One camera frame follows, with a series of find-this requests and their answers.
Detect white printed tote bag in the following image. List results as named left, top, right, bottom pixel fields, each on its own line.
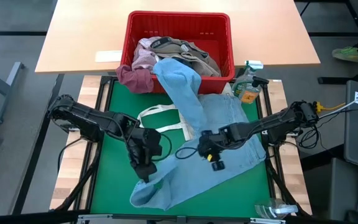
left=137, top=104, right=197, bottom=141

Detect maroon shirt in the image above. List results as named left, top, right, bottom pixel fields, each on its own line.
left=116, top=64, right=154, bottom=94

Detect black table frame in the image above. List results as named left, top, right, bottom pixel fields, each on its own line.
left=73, top=75, right=291, bottom=224

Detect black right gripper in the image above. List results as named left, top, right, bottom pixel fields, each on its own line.
left=197, top=127, right=232, bottom=161

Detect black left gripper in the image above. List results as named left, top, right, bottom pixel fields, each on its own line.
left=128, top=126, right=163, bottom=184

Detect clear spray bottle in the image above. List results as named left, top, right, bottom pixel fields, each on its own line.
left=254, top=198, right=300, bottom=220

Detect black right camera cable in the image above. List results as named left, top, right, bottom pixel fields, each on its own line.
left=175, top=146, right=200, bottom=161

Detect khaki trousers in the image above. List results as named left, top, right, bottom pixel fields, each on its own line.
left=149, top=36, right=222, bottom=77

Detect red plastic laundry bin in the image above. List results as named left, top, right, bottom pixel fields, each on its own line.
left=119, top=11, right=236, bottom=95

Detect black left camera cable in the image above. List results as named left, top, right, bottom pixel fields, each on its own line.
left=152, top=133, right=173, bottom=162

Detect light wooden desk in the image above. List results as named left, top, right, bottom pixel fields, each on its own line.
left=35, top=0, right=321, bottom=75

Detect pink garment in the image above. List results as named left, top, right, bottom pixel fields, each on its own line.
left=131, top=36, right=161, bottom=72

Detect green table mat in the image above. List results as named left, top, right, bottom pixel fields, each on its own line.
left=90, top=80, right=272, bottom=218

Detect orange-label pump bottle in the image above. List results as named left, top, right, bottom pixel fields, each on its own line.
left=241, top=76, right=270, bottom=105

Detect green-label spray bottle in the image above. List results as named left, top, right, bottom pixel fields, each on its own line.
left=232, top=60, right=264, bottom=97

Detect black frame strut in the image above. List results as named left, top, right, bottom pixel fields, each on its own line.
left=265, top=149, right=311, bottom=216
left=54, top=149, right=102, bottom=212

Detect white paper label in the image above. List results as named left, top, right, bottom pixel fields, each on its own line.
left=94, top=50, right=123, bottom=63

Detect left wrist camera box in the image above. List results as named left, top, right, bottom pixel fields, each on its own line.
left=134, top=162, right=158, bottom=180

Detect yellow plug cable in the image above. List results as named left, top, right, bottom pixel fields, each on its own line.
left=313, top=101, right=347, bottom=113

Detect light blue jeans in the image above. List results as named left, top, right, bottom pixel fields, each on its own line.
left=129, top=58, right=267, bottom=212

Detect black desk foot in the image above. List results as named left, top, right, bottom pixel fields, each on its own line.
left=318, top=62, right=358, bottom=85

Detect grey metal desk leg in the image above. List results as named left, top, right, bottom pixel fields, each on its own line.
left=0, top=61, right=24, bottom=125

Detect black camera cable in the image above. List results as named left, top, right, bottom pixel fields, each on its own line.
left=152, top=133, right=173, bottom=162
left=175, top=146, right=200, bottom=161

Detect green shoe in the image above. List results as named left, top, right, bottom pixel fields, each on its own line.
left=331, top=45, right=358, bottom=62

